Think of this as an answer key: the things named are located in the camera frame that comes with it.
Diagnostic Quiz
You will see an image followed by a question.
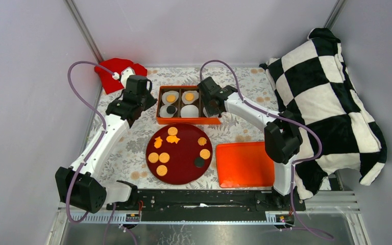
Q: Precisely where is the dark red round plate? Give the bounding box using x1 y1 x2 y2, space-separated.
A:
145 123 214 185

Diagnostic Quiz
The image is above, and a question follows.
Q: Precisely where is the orange fish cookie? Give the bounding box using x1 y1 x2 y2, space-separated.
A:
166 135 180 144
154 136 163 149

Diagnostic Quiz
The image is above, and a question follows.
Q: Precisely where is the round orange cookie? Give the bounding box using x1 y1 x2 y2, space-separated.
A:
167 127 178 136
166 94 177 104
200 149 211 160
159 153 170 163
185 93 194 102
148 152 159 163
156 165 168 177

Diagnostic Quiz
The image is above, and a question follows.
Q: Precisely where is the red cloth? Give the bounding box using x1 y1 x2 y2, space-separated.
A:
94 58 148 94

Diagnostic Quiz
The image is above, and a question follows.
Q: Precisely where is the flower shaped orange cookie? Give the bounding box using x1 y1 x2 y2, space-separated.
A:
198 137 207 146

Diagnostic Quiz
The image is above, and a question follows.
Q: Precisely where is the orange fish cookie right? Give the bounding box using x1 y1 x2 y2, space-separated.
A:
166 135 180 144

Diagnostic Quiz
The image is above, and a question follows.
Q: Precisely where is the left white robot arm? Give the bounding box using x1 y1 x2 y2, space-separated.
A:
55 75 157 213

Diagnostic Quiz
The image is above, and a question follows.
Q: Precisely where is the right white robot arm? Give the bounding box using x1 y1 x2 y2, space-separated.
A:
198 77 303 210

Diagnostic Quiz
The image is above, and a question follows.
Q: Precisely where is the black white checkered blanket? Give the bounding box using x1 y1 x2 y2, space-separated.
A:
261 28 387 200

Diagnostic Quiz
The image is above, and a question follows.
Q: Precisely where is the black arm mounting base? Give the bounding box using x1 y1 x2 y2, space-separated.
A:
116 189 292 222

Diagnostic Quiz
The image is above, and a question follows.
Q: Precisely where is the black round cookie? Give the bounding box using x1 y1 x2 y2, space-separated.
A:
194 157 205 168
166 105 177 115

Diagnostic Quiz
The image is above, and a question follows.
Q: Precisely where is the round orange cookie bottom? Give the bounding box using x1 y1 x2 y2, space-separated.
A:
156 165 168 177

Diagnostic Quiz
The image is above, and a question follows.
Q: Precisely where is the orange fish cookie left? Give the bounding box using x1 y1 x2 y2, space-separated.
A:
154 136 163 149

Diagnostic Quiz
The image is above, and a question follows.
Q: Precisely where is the orange tin lid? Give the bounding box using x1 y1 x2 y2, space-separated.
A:
215 142 275 188

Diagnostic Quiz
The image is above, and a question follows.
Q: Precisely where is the floral table mat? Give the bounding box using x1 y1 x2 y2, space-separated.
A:
98 67 278 189

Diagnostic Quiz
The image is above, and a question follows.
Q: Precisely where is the orange compartment cookie tin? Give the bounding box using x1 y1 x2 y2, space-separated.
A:
156 86 221 125

